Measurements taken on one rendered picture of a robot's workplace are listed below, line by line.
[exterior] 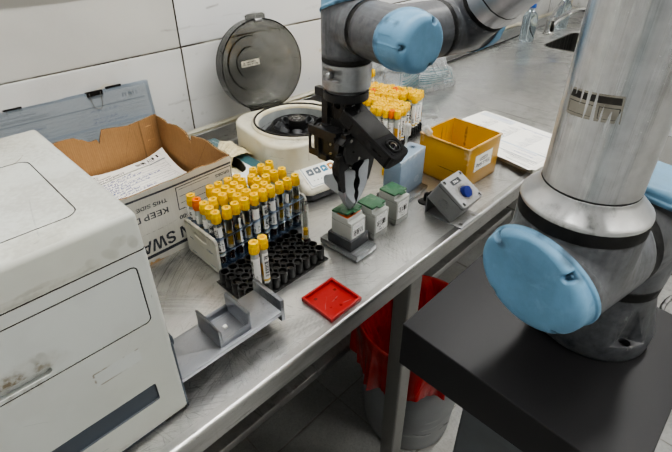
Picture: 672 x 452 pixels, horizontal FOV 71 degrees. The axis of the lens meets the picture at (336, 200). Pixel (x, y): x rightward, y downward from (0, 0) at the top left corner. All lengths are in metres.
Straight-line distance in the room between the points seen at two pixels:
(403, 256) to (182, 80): 0.67
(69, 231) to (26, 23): 0.66
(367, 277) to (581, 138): 0.48
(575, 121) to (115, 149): 0.90
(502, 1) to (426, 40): 0.10
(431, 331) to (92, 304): 0.39
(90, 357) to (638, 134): 0.53
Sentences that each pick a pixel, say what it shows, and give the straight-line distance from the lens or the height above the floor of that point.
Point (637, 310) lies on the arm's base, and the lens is 0.67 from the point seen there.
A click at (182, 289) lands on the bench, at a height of 0.87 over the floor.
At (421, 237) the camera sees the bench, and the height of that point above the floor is 0.88.
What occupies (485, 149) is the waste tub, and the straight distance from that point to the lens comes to 1.10.
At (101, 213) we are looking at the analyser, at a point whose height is 1.17.
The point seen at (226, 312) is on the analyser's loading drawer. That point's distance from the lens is 0.72.
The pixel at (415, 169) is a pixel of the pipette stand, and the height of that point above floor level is 0.93.
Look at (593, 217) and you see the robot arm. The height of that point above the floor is 1.19.
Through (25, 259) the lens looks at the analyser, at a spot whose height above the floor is 1.17.
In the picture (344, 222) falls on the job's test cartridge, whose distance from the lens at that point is 0.83.
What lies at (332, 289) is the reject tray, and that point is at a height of 0.88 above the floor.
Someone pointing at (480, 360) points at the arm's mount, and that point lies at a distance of 0.63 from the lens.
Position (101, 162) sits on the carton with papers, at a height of 0.96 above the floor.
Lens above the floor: 1.42
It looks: 32 degrees down
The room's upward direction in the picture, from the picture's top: straight up
